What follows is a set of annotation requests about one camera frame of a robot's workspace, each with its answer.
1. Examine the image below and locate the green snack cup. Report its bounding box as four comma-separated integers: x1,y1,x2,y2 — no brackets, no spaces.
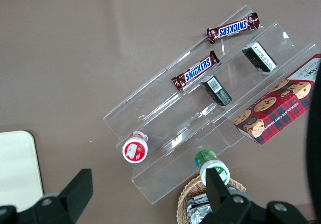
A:
194,149,231,187

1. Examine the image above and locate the oval wicker basket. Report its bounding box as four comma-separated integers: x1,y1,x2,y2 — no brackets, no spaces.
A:
176,175,247,224

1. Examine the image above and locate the clear acrylic stepped shelf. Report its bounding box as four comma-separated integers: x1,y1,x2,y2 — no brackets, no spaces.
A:
102,4,321,205

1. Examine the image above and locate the Snickers chocolate bar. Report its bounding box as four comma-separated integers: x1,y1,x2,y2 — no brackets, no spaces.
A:
171,50,221,92
206,12,261,45

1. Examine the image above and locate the red tartan cookie box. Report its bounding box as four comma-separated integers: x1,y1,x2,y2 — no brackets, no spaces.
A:
233,53,321,146

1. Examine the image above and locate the red snack cup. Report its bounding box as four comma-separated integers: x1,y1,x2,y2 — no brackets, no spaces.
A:
122,130,150,164

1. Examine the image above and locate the small black carton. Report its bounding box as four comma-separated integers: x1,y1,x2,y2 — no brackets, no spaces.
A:
200,75,233,107
241,41,278,73

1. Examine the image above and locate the cream plastic serving tray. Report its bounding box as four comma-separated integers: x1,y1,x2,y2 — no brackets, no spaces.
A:
0,130,44,213

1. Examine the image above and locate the stack of foil containers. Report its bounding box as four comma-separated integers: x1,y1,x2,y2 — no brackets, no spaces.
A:
185,193,214,224

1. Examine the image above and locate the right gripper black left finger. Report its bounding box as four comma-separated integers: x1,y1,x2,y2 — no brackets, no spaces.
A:
17,168,94,224

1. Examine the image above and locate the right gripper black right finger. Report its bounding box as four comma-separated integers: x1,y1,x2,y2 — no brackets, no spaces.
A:
200,168,252,224

